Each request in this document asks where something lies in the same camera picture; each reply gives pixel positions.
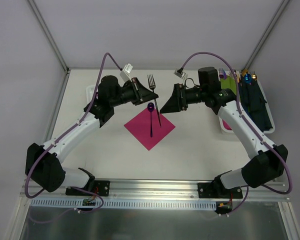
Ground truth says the left aluminium frame post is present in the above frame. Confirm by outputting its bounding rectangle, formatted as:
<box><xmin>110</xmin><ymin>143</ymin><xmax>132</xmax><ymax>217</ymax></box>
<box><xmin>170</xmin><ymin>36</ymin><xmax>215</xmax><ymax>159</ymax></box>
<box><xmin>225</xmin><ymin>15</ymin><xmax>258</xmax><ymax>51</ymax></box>
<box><xmin>26</xmin><ymin>0</ymin><xmax>69</xmax><ymax>73</ymax></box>

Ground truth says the white slotted cable duct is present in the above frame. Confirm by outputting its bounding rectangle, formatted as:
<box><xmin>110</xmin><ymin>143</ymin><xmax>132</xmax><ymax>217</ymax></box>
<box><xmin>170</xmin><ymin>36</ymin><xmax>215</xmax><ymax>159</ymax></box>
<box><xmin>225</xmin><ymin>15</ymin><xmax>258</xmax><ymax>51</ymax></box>
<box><xmin>30</xmin><ymin>197</ymin><xmax>217</xmax><ymax>211</ymax></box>

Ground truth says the aluminium frame post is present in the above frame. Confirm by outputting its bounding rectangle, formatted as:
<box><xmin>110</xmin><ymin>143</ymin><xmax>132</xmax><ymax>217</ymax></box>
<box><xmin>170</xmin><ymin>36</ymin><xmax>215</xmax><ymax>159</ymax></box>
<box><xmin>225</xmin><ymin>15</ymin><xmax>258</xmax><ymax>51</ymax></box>
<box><xmin>26</xmin><ymin>0</ymin><xmax>69</xmax><ymax>73</ymax></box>
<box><xmin>241</xmin><ymin>0</ymin><xmax>291</xmax><ymax>71</ymax></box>

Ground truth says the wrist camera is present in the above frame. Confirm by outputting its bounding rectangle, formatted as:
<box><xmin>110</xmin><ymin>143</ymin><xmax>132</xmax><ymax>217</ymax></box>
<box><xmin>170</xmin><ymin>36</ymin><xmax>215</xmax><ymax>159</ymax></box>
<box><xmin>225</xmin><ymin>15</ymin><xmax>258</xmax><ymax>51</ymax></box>
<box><xmin>174</xmin><ymin>68</ymin><xmax>188</xmax><ymax>80</ymax></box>
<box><xmin>119</xmin><ymin>63</ymin><xmax>133</xmax><ymax>82</ymax></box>

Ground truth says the large white storage basket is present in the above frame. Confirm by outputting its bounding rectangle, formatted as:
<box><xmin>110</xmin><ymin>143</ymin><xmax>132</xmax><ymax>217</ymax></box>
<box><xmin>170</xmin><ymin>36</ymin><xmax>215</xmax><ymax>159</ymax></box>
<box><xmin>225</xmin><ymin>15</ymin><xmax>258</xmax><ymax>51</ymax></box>
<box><xmin>219</xmin><ymin>82</ymin><xmax>275</xmax><ymax>135</ymax></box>

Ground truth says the black fork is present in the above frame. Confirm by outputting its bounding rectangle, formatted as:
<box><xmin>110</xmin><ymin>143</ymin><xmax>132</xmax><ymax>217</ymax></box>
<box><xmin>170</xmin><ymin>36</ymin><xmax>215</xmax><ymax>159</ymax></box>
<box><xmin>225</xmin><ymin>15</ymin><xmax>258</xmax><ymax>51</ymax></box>
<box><xmin>147</xmin><ymin>74</ymin><xmax>162</xmax><ymax>127</ymax></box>

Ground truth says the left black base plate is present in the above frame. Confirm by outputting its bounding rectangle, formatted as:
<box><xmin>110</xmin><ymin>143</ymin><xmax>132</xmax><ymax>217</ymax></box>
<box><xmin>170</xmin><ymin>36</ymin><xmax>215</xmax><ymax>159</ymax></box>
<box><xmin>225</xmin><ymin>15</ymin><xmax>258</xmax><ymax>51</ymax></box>
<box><xmin>65</xmin><ymin>180</ymin><xmax>111</xmax><ymax>197</ymax></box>

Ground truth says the green rolled napkin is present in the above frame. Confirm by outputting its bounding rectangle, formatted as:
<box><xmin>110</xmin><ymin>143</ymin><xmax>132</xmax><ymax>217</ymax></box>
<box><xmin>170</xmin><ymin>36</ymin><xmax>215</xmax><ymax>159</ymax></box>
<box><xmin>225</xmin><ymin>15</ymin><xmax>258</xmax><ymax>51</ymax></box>
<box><xmin>220</xmin><ymin>76</ymin><xmax>237</xmax><ymax>95</ymax></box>

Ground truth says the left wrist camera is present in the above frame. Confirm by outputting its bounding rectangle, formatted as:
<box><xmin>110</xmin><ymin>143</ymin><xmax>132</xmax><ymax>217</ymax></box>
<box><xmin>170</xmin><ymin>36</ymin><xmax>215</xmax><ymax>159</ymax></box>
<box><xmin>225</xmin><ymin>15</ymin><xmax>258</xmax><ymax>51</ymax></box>
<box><xmin>119</xmin><ymin>63</ymin><xmax>133</xmax><ymax>82</ymax></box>

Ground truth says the silver spoon in roll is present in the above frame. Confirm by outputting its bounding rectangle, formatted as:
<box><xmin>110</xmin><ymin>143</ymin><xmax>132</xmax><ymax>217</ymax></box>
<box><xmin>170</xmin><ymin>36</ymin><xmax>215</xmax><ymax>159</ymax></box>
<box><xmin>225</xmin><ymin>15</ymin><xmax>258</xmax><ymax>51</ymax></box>
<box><xmin>229</xmin><ymin>69</ymin><xmax>241</xmax><ymax>83</ymax></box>

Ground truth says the small white utensil basket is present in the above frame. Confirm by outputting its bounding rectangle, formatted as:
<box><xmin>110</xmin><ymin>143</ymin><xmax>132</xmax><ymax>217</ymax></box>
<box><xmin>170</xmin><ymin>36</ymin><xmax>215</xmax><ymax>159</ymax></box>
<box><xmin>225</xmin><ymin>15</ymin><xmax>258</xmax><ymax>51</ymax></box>
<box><xmin>85</xmin><ymin>85</ymin><xmax>95</xmax><ymax>104</ymax></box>

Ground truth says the aluminium front rail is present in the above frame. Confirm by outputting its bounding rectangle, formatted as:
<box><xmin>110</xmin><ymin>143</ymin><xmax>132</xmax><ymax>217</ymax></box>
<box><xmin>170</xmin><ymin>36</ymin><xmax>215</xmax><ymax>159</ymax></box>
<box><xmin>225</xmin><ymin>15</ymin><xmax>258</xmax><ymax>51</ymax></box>
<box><xmin>19</xmin><ymin>176</ymin><xmax>290</xmax><ymax>202</ymax></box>

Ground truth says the dark navy rolled napkin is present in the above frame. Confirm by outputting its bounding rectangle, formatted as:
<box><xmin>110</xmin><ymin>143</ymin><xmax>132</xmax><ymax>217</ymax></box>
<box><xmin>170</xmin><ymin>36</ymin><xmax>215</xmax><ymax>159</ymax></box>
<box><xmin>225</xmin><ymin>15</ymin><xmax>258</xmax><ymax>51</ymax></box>
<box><xmin>239</xmin><ymin>81</ymin><xmax>271</xmax><ymax>132</ymax></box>

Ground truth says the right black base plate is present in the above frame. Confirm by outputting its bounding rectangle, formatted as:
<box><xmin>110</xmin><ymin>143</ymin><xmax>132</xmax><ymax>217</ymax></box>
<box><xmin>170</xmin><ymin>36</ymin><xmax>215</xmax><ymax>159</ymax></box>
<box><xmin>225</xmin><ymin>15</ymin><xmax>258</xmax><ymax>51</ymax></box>
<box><xmin>197</xmin><ymin>181</ymin><xmax>243</xmax><ymax>199</ymax></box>

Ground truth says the purple metallic spoon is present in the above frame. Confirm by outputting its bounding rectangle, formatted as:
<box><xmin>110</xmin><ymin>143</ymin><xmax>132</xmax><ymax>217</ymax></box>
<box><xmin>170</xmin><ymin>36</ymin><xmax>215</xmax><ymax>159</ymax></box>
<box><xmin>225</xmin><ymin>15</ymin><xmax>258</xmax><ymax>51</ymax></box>
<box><xmin>147</xmin><ymin>102</ymin><xmax>155</xmax><ymax>138</ymax></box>

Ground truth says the right aluminium frame post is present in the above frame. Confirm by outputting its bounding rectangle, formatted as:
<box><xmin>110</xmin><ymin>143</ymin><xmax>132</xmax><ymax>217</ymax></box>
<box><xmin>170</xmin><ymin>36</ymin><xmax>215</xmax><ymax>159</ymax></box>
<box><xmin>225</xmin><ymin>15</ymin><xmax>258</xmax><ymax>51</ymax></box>
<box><xmin>241</xmin><ymin>0</ymin><xmax>291</xmax><ymax>71</ymax></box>

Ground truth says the purple fork in roll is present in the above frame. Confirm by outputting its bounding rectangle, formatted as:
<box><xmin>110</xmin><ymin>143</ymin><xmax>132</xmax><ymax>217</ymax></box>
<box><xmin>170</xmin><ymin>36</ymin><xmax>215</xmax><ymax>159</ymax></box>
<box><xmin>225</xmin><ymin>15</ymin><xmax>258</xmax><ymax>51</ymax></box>
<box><xmin>218</xmin><ymin>68</ymin><xmax>228</xmax><ymax>79</ymax></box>

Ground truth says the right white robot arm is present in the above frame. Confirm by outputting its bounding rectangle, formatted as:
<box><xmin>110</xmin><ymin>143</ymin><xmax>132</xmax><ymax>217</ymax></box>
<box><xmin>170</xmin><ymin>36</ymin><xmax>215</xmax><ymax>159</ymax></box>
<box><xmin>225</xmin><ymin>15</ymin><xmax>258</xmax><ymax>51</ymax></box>
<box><xmin>159</xmin><ymin>67</ymin><xmax>288</xmax><ymax>198</ymax></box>

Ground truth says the magenta paper napkin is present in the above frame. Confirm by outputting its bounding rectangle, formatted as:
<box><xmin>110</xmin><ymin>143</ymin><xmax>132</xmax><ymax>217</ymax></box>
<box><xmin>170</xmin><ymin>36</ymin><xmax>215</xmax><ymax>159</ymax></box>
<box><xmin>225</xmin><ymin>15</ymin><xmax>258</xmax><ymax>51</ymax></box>
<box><xmin>124</xmin><ymin>108</ymin><xmax>176</xmax><ymax>151</ymax></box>

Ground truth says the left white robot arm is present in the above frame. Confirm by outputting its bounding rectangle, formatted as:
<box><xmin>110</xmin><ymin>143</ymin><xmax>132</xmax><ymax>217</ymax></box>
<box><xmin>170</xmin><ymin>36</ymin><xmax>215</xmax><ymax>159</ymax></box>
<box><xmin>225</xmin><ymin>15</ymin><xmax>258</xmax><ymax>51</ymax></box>
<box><xmin>24</xmin><ymin>75</ymin><xmax>159</xmax><ymax>195</ymax></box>

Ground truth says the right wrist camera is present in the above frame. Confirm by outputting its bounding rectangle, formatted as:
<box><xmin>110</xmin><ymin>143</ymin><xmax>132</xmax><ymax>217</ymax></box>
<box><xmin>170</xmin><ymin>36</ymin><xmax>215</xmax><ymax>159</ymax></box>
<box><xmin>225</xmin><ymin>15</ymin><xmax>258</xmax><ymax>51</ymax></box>
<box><xmin>174</xmin><ymin>68</ymin><xmax>188</xmax><ymax>80</ymax></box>

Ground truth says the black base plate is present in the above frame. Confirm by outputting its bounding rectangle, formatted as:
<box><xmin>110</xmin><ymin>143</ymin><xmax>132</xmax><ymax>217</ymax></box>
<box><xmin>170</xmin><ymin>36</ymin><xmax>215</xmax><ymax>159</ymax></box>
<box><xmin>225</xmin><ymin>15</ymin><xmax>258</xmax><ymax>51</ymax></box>
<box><xmin>65</xmin><ymin>180</ymin><xmax>111</xmax><ymax>197</ymax></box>
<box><xmin>197</xmin><ymin>181</ymin><xmax>243</xmax><ymax>199</ymax></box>

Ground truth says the blue spoon in roll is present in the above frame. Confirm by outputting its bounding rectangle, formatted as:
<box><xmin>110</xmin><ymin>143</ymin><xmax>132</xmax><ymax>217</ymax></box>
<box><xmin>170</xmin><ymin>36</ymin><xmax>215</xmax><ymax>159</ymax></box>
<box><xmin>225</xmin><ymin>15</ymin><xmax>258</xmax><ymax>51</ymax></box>
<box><xmin>244</xmin><ymin>73</ymin><xmax>253</xmax><ymax>84</ymax></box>

